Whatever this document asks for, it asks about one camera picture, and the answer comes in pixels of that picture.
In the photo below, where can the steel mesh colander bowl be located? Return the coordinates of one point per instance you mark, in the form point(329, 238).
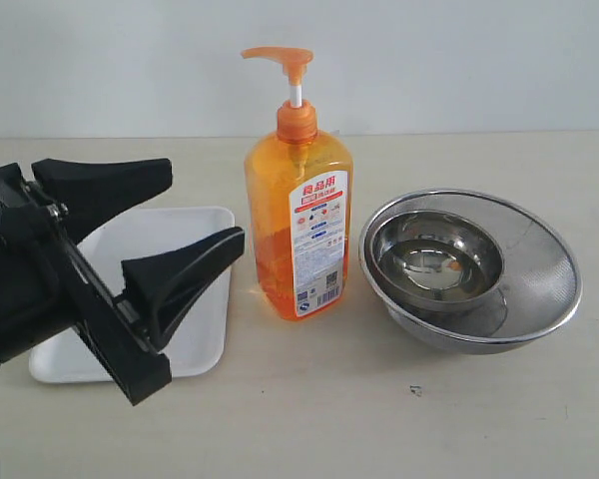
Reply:
point(540, 290)

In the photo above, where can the orange pump soap bottle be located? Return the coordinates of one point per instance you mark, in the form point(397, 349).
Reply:
point(299, 183)

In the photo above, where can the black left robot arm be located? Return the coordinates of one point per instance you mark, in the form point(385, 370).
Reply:
point(48, 286)

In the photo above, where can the small stainless steel bowl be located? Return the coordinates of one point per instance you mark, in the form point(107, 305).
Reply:
point(436, 261)

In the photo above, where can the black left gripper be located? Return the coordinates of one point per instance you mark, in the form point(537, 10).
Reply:
point(47, 286)

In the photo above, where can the white rectangular plastic tray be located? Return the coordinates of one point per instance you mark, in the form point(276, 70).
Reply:
point(199, 342)

